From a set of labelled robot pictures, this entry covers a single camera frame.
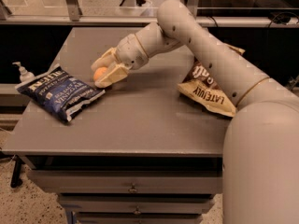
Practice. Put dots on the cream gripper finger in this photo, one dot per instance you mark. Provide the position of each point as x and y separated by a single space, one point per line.
107 60
119 73

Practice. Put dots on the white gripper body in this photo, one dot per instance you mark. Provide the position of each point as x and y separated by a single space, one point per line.
132 52

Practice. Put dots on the orange fruit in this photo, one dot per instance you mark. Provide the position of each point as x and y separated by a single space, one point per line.
99 72

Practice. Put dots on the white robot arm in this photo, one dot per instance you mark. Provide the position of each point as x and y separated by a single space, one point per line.
260 167

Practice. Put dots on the blue potato chip bag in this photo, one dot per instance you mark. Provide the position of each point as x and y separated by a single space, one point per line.
59 93

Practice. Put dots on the brown Late July chip bag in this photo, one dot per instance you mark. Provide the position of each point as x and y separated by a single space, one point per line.
201 87

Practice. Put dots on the white pump dispenser bottle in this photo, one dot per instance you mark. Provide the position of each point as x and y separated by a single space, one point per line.
24 74

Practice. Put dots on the grey top drawer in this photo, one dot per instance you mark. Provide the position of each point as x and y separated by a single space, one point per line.
127 182

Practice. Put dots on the grey drawer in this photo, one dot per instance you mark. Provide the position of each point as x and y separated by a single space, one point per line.
97 218
133 204
127 182

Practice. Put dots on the grey middle drawer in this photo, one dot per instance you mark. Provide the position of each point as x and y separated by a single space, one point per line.
133 204

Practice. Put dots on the grey bottom drawer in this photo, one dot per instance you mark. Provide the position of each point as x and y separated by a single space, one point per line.
97 218

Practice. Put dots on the metal railing frame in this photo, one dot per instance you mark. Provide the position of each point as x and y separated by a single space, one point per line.
210 13

